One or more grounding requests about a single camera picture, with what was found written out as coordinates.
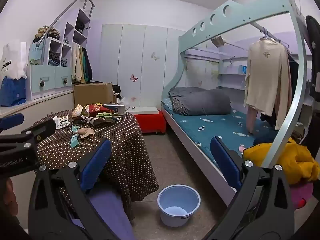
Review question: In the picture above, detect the white blue toothpaste box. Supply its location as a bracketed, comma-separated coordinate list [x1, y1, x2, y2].
[102, 104, 126, 115]

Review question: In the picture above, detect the navy cloth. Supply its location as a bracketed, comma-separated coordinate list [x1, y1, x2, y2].
[254, 130, 278, 146]

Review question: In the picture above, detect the large cardboard box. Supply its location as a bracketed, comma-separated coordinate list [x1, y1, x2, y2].
[73, 82, 113, 108]

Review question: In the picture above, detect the teal quilted bedsheet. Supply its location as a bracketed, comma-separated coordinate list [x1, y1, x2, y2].
[161, 99, 278, 163]

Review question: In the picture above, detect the black patterned garment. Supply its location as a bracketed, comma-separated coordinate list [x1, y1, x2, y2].
[305, 15, 320, 100]

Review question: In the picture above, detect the teal plastic packet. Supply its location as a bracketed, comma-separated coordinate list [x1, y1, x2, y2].
[71, 126, 80, 148]

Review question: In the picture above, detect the white small box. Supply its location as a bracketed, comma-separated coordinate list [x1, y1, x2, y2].
[53, 116, 70, 130]

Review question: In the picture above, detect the dark plaid pillow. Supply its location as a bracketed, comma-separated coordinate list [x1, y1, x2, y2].
[171, 97, 183, 113]

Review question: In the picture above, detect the light blue plastic bucket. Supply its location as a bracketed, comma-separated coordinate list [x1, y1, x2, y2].
[157, 184, 201, 228]

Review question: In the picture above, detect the lilac staircase cabinet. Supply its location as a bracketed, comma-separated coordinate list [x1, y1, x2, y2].
[25, 7, 92, 102]

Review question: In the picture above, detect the beige sock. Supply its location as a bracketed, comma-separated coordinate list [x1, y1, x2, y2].
[77, 127, 95, 140]

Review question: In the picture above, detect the blue bag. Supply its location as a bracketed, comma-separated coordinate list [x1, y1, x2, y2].
[0, 76, 27, 107]

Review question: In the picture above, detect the olive clothes pile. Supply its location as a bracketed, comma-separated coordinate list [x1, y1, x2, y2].
[34, 26, 60, 42]

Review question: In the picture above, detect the cream hanging jacket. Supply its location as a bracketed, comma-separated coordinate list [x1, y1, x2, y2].
[71, 42, 85, 84]

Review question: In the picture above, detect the folded jeans stack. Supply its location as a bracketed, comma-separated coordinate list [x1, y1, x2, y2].
[48, 52, 68, 67]

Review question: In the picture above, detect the green hanging garment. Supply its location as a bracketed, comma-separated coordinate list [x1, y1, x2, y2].
[81, 46, 88, 80]

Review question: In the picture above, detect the white wardrobe with butterfly stickers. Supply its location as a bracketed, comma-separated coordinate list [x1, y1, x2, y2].
[101, 24, 187, 108]

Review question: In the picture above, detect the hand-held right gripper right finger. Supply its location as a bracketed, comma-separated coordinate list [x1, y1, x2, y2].
[207, 136, 300, 240]

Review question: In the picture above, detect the pink garment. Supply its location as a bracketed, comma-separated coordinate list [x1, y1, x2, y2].
[246, 105, 258, 134]

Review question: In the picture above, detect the white yellow snack packet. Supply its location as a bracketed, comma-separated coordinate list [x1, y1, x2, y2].
[72, 104, 84, 118]

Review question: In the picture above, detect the yellow jacket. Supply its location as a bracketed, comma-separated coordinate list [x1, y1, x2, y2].
[242, 137, 320, 185]

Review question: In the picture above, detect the magenta cloth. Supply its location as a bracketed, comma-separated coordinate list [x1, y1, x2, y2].
[290, 181, 314, 209]

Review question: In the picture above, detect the brown polka dot tablecloth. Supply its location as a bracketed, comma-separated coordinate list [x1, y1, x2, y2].
[32, 110, 159, 228]

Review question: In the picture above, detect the gray duvet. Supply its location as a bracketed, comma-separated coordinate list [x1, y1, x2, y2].
[168, 87, 232, 116]

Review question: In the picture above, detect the person's purple trouser leg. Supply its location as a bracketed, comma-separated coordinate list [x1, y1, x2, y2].
[70, 190, 137, 240]

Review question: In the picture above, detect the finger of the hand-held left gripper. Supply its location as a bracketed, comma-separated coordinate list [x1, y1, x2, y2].
[21, 118, 57, 143]
[0, 113, 24, 132]

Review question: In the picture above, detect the black hanging jacket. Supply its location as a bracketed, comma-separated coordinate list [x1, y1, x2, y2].
[84, 47, 93, 82]

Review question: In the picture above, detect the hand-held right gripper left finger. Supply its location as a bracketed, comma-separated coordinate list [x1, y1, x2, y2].
[28, 139, 114, 240]

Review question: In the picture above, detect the red bench with white top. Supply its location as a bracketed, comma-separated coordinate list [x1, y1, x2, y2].
[125, 106, 167, 134]

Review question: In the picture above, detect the green microfiber cloth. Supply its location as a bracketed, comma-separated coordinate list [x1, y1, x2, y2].
[97, 112, 120, 122]

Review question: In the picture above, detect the black cloth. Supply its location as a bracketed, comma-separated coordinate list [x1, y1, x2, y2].
[112, 84, 122, 100]

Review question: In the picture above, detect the striped brown cloth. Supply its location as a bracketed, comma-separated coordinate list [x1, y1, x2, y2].
[87, 116, 119, 126]

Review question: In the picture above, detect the white wall shelf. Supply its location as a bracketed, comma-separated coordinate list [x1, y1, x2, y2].
[217, 65, 250, 90]

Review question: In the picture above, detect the grey metal handrail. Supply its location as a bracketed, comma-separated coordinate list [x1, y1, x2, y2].
[39, 0, 95, 47]

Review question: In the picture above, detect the white shopping bag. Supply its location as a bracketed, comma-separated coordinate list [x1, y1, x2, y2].
[2, 41, 27, 80]

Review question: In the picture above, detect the cream sweater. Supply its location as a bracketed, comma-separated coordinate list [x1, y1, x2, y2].
[244, 38, 292, 130]

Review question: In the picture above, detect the light teal bunk bed frame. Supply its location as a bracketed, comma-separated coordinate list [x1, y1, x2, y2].
[161, 0, 313, 205]

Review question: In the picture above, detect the red snack bag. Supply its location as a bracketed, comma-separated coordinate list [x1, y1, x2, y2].
[89, 104, 117, 117]

